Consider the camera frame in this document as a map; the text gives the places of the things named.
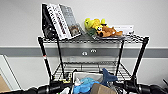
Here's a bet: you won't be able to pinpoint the white door frame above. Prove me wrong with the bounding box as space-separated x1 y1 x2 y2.
0 54 18 92

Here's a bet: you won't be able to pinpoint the small white wall fitting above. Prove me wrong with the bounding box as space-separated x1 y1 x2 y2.
81 50 89 57
89 48 98 54

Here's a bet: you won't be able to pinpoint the black wire shelf rack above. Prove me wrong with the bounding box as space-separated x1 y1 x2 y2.
36 32 150 94

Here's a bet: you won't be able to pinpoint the flat white box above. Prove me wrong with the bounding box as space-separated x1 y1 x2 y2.
107 24 136 36

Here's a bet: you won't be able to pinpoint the pale woven basket dark spots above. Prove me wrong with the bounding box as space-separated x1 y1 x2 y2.
71 70 118 94

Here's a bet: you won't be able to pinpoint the light blue plush toy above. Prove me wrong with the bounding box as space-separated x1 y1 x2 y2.
73 76 101 94

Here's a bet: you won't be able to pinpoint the dark blue shark plush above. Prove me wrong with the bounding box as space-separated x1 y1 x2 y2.
99 67 119 89

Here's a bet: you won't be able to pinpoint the long grey wall band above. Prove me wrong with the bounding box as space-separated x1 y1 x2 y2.
0 46 168 59

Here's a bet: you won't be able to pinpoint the yellow plush toy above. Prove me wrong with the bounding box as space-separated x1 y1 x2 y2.
83 17 108 35

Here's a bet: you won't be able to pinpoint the grey printed box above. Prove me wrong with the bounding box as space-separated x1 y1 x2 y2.
58 3 84 39

